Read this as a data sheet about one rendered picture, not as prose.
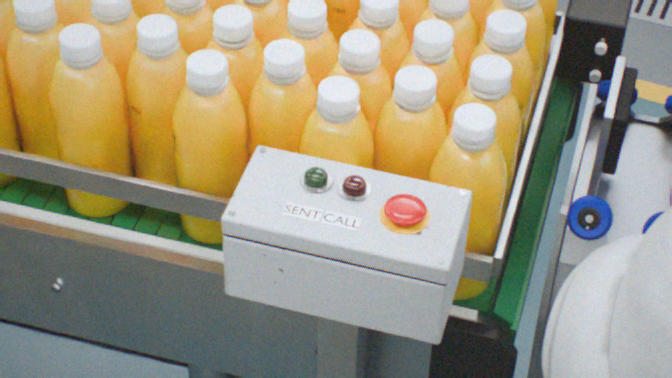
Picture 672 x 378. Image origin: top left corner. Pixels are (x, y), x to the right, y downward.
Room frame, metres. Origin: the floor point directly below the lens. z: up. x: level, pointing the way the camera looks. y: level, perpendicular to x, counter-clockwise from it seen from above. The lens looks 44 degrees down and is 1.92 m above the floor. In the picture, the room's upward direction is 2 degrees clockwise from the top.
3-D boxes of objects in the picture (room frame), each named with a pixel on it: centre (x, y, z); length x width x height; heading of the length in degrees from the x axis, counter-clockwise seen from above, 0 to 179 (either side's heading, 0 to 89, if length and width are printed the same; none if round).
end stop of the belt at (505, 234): (1.08, -0.20, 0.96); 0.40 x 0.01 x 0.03; 165
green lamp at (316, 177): (0.86, 0.02, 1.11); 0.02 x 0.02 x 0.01
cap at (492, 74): (1.00, -0.14, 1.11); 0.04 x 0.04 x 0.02
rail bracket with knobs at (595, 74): (1.26, -0.29, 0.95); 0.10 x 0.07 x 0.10; 165
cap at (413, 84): (0.98, -0.07, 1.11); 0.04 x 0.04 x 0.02
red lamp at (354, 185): (0.85, -0.01, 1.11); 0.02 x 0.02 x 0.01
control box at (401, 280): (0.83, -0.01, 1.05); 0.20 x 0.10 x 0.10; 75
